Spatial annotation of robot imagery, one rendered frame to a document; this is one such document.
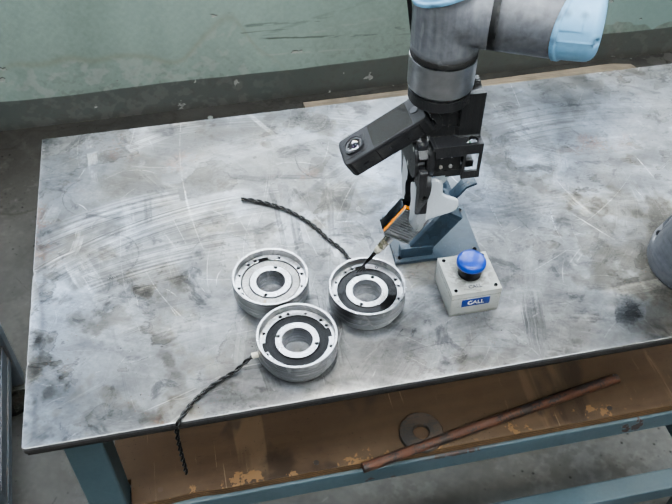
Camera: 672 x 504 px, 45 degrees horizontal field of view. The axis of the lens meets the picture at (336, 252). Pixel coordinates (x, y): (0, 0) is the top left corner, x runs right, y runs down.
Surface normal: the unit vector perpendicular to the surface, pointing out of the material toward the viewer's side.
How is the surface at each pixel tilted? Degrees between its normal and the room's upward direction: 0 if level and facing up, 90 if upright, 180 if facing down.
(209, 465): 0
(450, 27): 90
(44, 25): 90
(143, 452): 0
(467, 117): 90
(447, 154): 90
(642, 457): 0
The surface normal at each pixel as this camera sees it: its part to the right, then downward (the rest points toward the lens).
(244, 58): 0.20, 0.71
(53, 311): 0.00, -0.69
